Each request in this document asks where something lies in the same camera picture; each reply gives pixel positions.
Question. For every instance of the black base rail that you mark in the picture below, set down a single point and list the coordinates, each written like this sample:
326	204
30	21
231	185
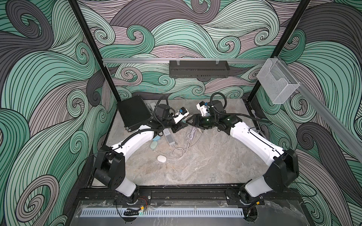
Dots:
157	195

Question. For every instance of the white earbud case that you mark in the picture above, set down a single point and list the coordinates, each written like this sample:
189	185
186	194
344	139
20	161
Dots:
161	158

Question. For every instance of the aluminium wall rail right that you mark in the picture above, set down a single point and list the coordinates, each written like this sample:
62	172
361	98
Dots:
312	89

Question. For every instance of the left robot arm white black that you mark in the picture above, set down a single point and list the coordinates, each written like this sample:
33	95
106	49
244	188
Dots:
109	166

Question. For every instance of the black wall shelf tray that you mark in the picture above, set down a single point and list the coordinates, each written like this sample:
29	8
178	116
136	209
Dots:
200	69

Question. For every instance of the white slotted cable duct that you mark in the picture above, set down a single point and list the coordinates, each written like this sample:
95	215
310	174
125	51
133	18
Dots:
165	212

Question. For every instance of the blue earbud case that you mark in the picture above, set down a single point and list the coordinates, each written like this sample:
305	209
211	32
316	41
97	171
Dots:
156	138

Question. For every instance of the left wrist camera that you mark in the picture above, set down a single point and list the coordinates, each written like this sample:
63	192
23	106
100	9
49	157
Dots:
180	115

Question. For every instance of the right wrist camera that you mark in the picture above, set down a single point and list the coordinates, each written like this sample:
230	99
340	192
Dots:
203	108

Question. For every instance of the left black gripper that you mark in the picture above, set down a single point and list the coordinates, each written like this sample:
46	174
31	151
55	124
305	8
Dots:
177	126

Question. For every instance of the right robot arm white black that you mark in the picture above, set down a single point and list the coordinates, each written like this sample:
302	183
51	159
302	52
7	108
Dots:
283	168

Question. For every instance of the aluminium wall rail back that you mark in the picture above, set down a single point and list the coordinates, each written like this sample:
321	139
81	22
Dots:
142	60

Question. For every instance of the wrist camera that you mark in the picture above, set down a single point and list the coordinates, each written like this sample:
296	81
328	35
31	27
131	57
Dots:
180	115
203	108

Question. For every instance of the clear acrylic wall bin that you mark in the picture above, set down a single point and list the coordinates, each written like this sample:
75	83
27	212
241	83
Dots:
277	80

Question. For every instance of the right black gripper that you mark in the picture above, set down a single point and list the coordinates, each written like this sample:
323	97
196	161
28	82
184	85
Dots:
198	121

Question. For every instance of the aluminium wall rail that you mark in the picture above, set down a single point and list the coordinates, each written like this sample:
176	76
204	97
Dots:
312	89
142	60

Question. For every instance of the white power strip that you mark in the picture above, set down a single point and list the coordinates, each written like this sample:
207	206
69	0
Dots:
166	132

